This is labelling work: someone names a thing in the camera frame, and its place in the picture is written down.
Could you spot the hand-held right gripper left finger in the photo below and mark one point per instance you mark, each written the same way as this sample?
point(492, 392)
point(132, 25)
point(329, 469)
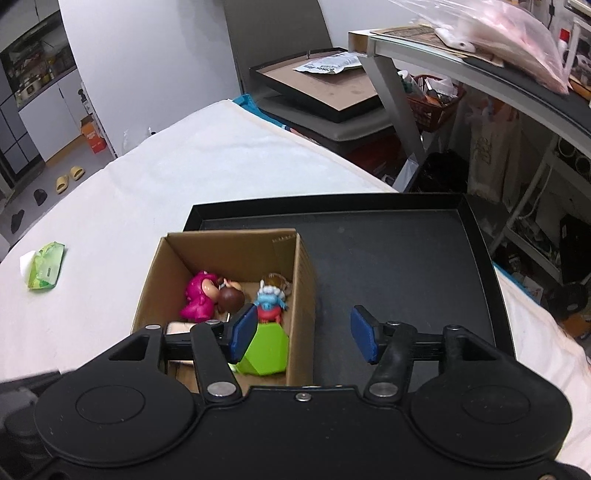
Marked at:
point(243, 332)

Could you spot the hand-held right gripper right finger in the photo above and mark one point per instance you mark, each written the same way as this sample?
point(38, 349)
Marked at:
point(362, 334)

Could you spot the green hexagonal box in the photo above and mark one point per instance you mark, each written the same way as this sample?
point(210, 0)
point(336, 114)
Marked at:
point(268, 350)

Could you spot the brown-haired toy figure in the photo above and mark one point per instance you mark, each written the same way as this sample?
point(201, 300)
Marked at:
point(231, 299)

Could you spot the red and blue toy figure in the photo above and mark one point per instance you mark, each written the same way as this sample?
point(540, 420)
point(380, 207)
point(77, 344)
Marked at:
point(268, 304)

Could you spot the pink hooded toy figure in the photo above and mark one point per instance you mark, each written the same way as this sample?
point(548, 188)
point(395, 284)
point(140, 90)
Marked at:
point(199, 297)

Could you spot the small white toy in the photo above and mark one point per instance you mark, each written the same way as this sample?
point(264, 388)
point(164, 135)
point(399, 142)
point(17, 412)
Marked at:
point(178, 328)

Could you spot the cardboard box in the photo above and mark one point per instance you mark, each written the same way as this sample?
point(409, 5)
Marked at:
point(302, 295)

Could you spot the black tray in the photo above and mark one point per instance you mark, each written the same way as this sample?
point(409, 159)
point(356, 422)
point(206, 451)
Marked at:
point(397, 258)

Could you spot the green wipes packet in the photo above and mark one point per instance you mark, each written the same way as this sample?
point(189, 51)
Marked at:
point(46, 267)

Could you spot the black bag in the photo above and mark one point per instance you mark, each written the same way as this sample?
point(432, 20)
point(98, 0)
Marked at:
point(443, 173)

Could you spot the black slipper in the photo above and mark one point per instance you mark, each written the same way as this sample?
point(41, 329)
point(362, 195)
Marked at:
point(17, 221)
point(40, 197)

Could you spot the beige tote bag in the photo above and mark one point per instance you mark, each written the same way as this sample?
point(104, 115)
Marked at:
point(491, 147)

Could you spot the yellow slipper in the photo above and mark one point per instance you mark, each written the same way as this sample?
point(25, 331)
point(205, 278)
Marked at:
point(62, 184)
point(76, 174)

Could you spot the blue cloth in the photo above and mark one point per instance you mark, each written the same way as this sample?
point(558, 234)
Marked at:
point(244, 102)

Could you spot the red basket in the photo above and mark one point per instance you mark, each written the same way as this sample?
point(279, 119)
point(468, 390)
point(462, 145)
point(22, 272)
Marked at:
point(436, 108)

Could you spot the orange box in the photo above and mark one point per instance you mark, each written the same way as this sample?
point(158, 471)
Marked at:
point(93, 136)

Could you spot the white plastic packet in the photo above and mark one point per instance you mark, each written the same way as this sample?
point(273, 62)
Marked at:
point(330, 63)

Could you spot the grey glass desk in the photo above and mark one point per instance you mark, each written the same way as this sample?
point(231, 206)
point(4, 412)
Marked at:
point(503, 87)

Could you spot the white cabinet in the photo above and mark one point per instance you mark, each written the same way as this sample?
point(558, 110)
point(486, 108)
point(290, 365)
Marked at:
point(51, 106)

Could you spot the grey chair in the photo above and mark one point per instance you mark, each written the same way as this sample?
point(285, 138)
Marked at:
point(277, 27)

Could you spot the white plastic device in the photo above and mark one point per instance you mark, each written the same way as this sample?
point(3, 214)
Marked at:
point(455, 40)

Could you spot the clear plastic bag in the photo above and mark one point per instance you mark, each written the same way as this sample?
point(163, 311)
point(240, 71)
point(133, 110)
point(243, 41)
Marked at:
point(508, 37)

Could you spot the black picture frame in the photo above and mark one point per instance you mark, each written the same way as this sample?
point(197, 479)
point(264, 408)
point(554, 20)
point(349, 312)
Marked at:
point(323, 92)

